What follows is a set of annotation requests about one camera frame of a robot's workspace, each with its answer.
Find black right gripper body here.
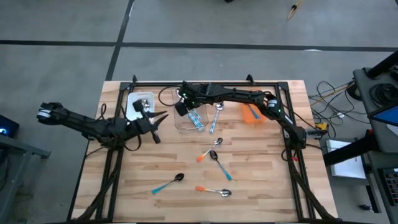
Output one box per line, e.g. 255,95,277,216
178,82,215,106

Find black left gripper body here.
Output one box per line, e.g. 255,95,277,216
126,100,161,144

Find white plastic bin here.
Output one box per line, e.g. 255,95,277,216
126,91,155,122

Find clear plastic bin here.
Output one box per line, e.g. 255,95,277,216
172,83,210,131

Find orange plastic bin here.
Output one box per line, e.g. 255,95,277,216
239,90,270,126

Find grey metal stand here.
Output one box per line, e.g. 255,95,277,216
0,133,52,224

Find black device blue light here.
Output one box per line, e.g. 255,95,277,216
0,114,21,139

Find black support bar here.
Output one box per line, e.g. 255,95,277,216
322,129,384,167

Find grey metal cart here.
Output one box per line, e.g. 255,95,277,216
352,66,398,154

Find white flat box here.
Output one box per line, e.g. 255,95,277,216
325,139,368,180

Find black stand pole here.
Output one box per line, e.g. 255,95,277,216
364,50,398,79

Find blue screen tablet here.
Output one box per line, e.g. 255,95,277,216
368,105,398,128

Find grey side table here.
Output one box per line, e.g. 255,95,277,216
364,149,398,224

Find black keypad coloured keys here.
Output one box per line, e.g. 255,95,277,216
377,167,398,207

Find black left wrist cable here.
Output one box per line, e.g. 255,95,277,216
98,102,143,152

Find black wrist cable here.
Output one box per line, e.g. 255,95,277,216
157,85,183,108
98,102,143,152

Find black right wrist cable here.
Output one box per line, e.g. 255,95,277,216
157,85,183,108

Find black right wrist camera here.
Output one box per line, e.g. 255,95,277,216
174,101,188,117

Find black metal table frame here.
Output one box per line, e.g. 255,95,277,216
95,74,315,223

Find black sleeved cable bundle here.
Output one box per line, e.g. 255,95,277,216
284,149,336,222
72,146,123,223

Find yellow looped cable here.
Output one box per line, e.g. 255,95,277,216
286,0,305,20

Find yellow floor cable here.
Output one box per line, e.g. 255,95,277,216
310,85,353,105

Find black coiled cable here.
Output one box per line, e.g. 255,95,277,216
369,83,398,109

